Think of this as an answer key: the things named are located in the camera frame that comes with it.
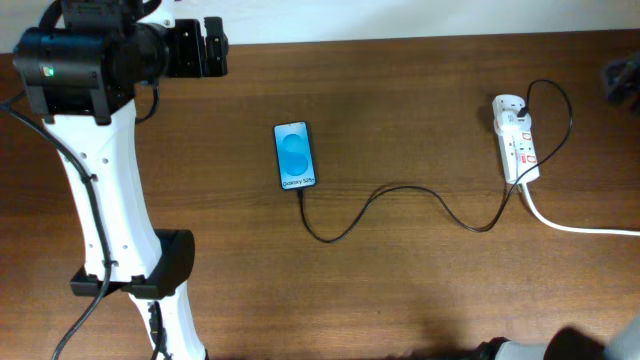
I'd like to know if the white power strip cord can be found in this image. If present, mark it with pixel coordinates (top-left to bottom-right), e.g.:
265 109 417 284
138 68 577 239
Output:
519 182 640 238

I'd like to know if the black USB charging cable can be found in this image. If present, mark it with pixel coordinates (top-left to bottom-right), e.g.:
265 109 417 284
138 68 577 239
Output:
295 78 574 245

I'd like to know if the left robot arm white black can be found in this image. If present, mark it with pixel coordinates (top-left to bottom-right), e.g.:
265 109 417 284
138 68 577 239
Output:
14 1 229 359

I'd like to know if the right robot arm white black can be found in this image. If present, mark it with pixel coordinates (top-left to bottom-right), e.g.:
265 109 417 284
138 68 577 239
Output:
460 54 639 360

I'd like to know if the blue screen Samsung smartphone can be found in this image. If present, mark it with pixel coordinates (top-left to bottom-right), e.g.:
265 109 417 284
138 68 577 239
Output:
273 122 317 191

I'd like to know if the white USB charger plug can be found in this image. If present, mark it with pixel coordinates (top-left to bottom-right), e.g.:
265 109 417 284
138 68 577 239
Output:
494 110 531 136

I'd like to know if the white power strip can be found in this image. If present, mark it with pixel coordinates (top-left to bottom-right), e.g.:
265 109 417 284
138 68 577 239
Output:
492 94 540 184

